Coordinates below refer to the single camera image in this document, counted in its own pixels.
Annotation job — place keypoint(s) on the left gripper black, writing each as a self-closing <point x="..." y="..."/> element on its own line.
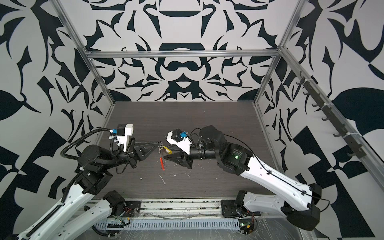
<point x="138" y="152"/>

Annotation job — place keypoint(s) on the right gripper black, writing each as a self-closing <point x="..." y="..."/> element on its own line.
<point x="183" y="158"/>

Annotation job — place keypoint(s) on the yellow capped key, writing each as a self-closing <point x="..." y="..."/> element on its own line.
<point x="167" y="150"/>

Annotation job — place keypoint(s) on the red capped key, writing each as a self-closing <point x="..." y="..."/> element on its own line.
<point x="162" y="163"/>

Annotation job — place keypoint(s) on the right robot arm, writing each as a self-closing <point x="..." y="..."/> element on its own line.
<point x="292" y="199"/>

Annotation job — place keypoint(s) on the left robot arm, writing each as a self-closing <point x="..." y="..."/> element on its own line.
<point x="58" y="223"/>

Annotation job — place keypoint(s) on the small green circuit board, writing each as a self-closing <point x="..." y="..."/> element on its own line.
<point x="248" y="226"/>

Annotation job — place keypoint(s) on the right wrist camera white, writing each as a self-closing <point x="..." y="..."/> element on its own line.
<point x="180" y="139"/>

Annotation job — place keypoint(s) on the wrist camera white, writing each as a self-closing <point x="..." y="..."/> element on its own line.
<point x="121" y="135"/>
<point x="180" y="139"/>

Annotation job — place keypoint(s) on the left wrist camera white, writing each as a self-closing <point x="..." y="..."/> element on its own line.
<point x="121" y="135"/>

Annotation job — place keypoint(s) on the aluminium front rail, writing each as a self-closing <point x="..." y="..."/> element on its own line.
<point x="186" y="207"/>

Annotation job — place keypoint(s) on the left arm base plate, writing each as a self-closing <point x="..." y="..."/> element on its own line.
<point x="130" y="209"/>

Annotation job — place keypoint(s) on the white slotted cable duct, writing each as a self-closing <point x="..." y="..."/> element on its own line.
<point x="187" y="224"/>

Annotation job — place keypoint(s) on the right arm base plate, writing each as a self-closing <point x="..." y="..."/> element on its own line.
<point x="230" y="209"/>

